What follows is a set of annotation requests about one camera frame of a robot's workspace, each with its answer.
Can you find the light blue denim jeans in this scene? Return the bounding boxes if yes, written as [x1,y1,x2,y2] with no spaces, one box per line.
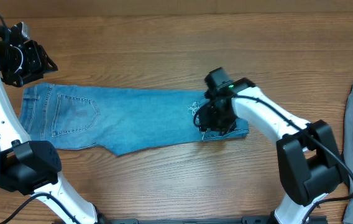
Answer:
[19,83,249,156]

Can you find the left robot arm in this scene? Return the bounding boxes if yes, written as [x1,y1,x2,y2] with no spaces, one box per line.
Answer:
[0,22,107,223]

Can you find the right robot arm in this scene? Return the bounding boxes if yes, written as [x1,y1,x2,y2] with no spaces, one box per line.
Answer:
[193,67,353,223]

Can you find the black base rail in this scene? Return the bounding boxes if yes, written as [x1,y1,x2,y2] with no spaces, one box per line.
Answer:
[108,214,329,224]

